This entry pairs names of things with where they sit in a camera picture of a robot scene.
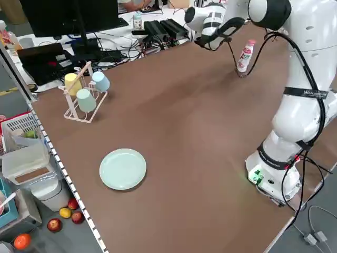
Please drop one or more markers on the black laptop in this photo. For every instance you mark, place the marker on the black laptop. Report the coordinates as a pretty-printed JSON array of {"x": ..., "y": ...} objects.
[{"x": 39, "y": 60}]

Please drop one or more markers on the red apple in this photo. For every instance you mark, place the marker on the red apple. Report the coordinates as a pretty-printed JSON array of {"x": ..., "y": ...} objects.
[
  {"x": 77, "y": 217},
  {"x": 73, "y": 203},
  {"x": 54, "y": 224}
]

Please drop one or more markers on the yellow fruit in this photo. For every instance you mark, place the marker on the yellow fruit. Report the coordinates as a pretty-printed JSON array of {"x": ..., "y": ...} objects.
[{"x": 65, "y": 212}]

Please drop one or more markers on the pink bottle cap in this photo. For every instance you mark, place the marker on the pink bottle cap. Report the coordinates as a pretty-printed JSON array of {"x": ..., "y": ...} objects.
[{"x": 252, "y": 42}]

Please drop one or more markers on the black monitor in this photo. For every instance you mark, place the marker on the black monitor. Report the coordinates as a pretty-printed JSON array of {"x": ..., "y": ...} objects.
[{"x": 65, "y": 15}]

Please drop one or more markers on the grey power adapter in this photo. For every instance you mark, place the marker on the grey power adapter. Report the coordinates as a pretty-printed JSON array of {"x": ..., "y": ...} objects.
[
  {"x": 321, "y": 235},
  {"x": 310, "y": 239}
]

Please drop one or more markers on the white pink-label drink bottle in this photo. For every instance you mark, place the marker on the white pink-label drink bottle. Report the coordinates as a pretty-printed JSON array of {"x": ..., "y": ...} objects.
[{"x": 243, "y": 59}]

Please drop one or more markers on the grey metal box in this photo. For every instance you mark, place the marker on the grey metal box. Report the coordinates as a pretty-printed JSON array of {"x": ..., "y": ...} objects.
[{"x": 29, "y": 208}]

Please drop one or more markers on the pale green plate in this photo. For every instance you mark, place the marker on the pale green plate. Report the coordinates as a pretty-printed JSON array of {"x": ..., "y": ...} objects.
[{"x": 122, "y": 168}]

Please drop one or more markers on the pale green cup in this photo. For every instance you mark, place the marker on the pale green cup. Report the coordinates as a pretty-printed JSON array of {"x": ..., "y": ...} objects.
[{"x": 86, "y": 100}]

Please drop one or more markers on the black tape roll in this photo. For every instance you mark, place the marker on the black tape roll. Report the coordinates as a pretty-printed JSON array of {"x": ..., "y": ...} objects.
[{"x": 31, "y": 87}]

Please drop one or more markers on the translucent storage box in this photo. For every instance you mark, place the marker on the translucent storage box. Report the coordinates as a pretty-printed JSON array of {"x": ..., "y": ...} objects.
[{"x": 26, "y": 160}]

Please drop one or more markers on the pale yellow cup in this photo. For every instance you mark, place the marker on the pale yellow cup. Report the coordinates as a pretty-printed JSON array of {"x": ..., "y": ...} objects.
[{"x": 72, "y": 83}]

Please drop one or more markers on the person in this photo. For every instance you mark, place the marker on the person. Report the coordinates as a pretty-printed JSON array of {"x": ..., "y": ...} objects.
[{"x": 126, "y": 5}]

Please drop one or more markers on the orange fruit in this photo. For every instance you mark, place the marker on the orange fruit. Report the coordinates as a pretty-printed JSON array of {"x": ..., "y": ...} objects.
[{"x": 22, "y": 241}]

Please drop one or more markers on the blue plastic basket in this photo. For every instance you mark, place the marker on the blue plastic basket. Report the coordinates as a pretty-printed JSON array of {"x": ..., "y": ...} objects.
[{"x": 13, "y": 214}]

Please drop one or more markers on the small white bottle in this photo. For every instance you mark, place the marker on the small white bottle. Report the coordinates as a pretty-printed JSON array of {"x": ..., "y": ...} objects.
[{"x": 138, "y": 23}]

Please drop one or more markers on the white plastic spoon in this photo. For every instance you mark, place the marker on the white plastic spoon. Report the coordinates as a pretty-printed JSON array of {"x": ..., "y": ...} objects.
[{"x": 9, "y": 199}]

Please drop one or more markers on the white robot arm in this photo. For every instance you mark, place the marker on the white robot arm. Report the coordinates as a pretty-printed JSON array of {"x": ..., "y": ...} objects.
[{"x": 302, "y": 118}]

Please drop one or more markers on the black finned power supply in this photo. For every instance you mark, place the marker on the black finned power supply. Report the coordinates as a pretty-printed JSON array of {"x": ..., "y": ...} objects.
[
  {"x": 175, "y": 26},
  {"x": 154, "y": 29}
]

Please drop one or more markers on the white plastic basket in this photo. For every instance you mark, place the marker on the white plastic basket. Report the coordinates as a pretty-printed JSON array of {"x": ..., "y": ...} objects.
[{"x": 23, "y": 122}]

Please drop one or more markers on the white bin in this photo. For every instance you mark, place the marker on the white bin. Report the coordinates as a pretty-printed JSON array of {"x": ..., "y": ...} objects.
[{"x": 50, "y": 195}]

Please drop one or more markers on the black monitor stand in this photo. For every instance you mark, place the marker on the black monitor stand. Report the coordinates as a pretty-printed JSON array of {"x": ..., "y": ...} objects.
[{"x": 84, "y": 39}]

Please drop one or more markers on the grey cup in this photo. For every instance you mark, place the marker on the grey cup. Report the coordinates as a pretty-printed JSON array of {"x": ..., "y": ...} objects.
[{"x": 26, "y": 43}]

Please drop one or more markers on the pale blue cup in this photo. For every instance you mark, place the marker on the pale blue cup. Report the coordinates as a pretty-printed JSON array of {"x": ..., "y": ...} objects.
[{"x": 101, "y": 81}]

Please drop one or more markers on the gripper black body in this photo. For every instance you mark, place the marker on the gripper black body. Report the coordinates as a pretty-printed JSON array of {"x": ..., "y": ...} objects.
[{"x": 201, "y": 42}]

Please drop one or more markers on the aluminium toothed frame rail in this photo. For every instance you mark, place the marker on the aluminium toothed frame rail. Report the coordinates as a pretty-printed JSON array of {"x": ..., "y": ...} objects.
[{"x": 65, "y": 172}]

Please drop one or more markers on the orange drink bottle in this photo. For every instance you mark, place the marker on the orange drink bottle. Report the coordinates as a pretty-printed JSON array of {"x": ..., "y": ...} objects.
[{"x": 13, "y": 39}]

